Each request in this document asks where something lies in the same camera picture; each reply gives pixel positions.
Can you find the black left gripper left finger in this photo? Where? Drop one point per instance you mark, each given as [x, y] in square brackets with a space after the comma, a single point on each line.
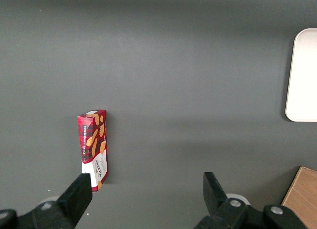
[71, 204]

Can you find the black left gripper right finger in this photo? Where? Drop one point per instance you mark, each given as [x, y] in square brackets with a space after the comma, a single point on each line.
[218, 204]

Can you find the cream rectangular tray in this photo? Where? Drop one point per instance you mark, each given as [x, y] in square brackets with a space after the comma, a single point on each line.
[304, 75]

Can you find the red tartan shortbread box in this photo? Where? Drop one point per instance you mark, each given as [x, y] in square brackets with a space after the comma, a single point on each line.
[94, 144]

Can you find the wooden two-drawer cabinet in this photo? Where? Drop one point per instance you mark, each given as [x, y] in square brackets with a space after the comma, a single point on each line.
[303, 196]

